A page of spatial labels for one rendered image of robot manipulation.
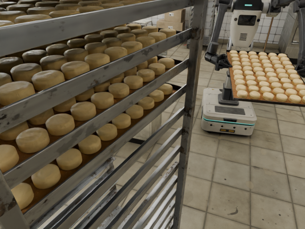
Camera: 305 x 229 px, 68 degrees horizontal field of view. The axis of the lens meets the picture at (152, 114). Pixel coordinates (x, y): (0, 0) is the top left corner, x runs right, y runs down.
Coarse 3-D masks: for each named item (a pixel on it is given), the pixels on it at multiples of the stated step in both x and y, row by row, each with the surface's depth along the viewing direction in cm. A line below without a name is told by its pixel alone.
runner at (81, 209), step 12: (180, 108) 86; (168, 120) 79; (156, 132) 73; (144, 144) 64; (132, 156) 60; (120, 168) 56; (108, 180) 53; (96, 192) 51; (84, 204) 48; (72, 216) 46; (60, 228) 44
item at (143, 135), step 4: (160, 116) 232; (152, 120) 206; (156, 120) 219; (160, 120) 236; (148, 124) 207; (152, 124) 208; (156, 124) 222; (160, 124) 240; (144, 128) 211; (148, 128) 209; (152, 128) 211; (156, 128) 224; (140, 132) 215; (144, 132) 213; (148, 132) 212; (152, 132) 213; (136, 136) 219; (140, 136) 218; (144, 136) 216; (148, 136) 214; (132, 140) 228; (136, 140) 226; (140, 140) 224; (144, 140) 223
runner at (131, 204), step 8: (176, 152) 89; (168, 160) 84; (160, 168) 84; (152, 176) 81; (144, 184) 78; (152, 184) 78; (136, 192) 75; (144, 192) 74; (136, 200) 70; (128, 208) 67; (120, 216) 65; (112, 224) 66
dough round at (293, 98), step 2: (290, 96) 112; (292, 96) 112; (294, 96) 112; (296, 96) 112; (298, 96) 112; (290, 98) 111; (292, 98) 110; (294, 98) 110; (296, 98) 110; (298, 98) 110; (300, 98) 110; (290, 100) 111; (292, 100) 110; (294, 100) 110; (296, 100) 109; (298, 100) 109; (292, 102) 111; (294, 102) 110; (296, 102) 110; (298, 102) 110
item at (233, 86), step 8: (248, 56) 152; (280, 64) 143; (232, 72) 136; (264, 72) 135; (232, 80) 128; (256, 80) 128; (232, 88) 122; (248, 96) 116; (288, 96) 115; (304, 104) 110
